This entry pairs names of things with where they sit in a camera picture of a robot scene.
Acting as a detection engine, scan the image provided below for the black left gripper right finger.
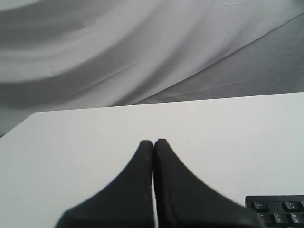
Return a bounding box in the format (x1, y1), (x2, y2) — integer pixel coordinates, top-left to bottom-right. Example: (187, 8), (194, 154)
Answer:
(153, 139), (263, 228)

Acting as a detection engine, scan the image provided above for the black acer keyboard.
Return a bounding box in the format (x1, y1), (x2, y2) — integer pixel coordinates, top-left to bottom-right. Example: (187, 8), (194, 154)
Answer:
(245, 195), (304, 228)

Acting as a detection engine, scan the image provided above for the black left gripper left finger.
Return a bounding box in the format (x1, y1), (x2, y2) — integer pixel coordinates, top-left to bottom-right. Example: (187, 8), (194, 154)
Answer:
(56, 141), (154, 228)

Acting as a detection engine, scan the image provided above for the grey backdrop cloth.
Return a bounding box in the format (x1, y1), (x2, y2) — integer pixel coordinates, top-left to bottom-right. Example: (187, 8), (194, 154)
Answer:
(0, 0), (304, 135)

